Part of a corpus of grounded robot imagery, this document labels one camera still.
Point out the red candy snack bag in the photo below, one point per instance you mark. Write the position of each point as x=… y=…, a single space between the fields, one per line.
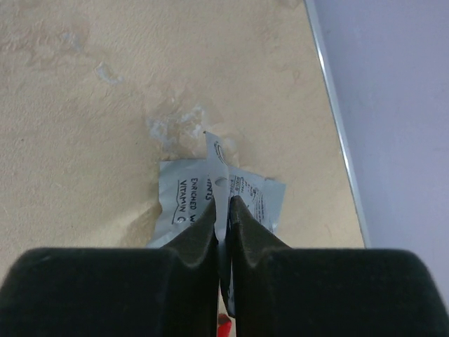
x=224 y=325

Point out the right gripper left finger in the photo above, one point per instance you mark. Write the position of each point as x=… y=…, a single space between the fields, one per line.
x=168 y=291

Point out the white silver snack packet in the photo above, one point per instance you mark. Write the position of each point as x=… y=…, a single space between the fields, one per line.
x=188 y=186

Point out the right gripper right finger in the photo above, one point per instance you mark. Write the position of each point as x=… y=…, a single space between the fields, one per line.
x=282 y=291

